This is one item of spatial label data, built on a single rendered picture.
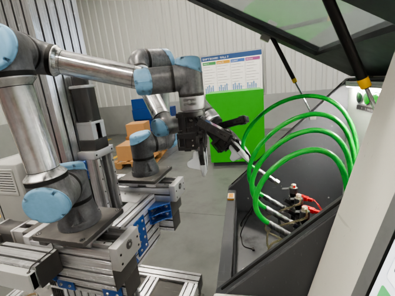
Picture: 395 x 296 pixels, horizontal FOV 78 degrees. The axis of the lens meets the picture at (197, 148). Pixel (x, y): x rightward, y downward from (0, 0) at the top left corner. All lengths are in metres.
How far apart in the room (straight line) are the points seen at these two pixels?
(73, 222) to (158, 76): 0.58
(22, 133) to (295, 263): 0.75
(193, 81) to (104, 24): 8.61
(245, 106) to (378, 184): 3.75
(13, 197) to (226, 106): 3.37
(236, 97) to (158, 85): 3.49
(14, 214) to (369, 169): 1.39
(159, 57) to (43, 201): 0.80
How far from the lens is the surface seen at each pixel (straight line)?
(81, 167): 0.93
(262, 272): 0.66
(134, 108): 7.60
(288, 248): 0.62
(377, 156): 0.50
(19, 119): 0.78
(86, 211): 0.97
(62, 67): 0.88
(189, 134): 0.72
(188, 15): 7.97
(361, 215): 0.51
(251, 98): 4.15
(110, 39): 9.08
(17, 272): 1.08
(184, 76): 0.70
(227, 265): 0.82
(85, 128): 1.15
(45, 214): 0.82
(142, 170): 1.32
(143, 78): 0.70
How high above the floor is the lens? 1.49
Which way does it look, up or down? 15 degrees down
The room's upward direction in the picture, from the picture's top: 6 degrees counter-clockwise
